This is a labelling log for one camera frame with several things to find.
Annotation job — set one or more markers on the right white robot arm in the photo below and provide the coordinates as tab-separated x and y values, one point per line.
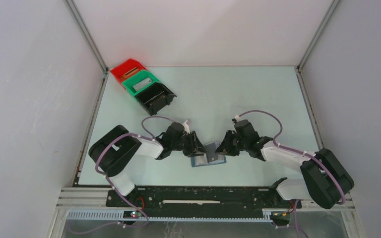
324	179

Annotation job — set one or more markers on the red plastic bin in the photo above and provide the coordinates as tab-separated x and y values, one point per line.
124	67

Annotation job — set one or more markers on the green plastic bin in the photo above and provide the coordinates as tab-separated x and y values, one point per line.
139	81

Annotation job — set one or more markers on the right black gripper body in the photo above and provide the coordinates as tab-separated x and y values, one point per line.
241	144

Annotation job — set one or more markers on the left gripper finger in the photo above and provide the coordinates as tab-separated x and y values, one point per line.
197	146
190	150

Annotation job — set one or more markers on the black plastic bin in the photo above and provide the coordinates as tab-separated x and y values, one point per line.
155	97

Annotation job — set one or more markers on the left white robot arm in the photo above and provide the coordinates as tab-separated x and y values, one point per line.
118	147

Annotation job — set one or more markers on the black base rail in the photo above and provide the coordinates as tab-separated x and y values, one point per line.
176	203

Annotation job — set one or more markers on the blue card holder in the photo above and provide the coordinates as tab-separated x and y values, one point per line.
200	161

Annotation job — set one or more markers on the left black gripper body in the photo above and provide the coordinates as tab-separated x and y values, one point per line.
186	139

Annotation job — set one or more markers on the grey credit card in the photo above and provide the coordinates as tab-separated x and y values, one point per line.
211	156

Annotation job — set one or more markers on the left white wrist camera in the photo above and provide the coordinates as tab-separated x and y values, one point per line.
186	124

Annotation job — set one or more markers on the white card in green bin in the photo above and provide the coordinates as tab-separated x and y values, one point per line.
142	84

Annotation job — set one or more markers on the orange card in red bin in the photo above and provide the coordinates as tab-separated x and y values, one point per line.
131	72

